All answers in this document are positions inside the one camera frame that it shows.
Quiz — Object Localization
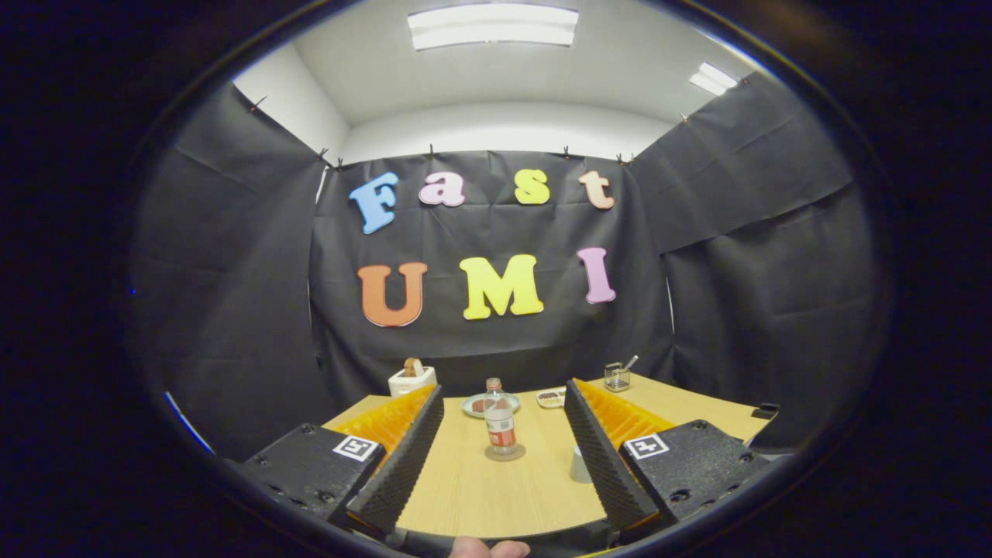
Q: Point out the pale green plate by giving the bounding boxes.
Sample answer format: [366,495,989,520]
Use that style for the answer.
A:
[462,392,522,419]

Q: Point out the black backdrop cloth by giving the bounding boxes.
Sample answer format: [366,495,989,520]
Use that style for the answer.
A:
[132,71,880,466]

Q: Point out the small ceiling light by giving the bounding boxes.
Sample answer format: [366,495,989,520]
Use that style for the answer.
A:
[689,62,739,97]

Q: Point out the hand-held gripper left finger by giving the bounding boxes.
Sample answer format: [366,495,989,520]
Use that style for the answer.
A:
[231,384,445,536]

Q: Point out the clear plastic juice bottle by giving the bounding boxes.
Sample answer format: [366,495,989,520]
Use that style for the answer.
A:
[484,377,518,456]

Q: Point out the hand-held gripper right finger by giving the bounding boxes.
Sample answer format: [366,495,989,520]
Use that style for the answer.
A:
[563,378,773,532]

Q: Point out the white toaster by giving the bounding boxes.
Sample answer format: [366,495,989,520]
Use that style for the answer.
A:
[388,366,437,398]

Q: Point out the long ceiling light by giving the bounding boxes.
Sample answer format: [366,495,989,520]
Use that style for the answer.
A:
[408,3,580,52]

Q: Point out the wooden table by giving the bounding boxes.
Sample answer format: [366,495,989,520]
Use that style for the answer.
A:
[322,374,772,539]

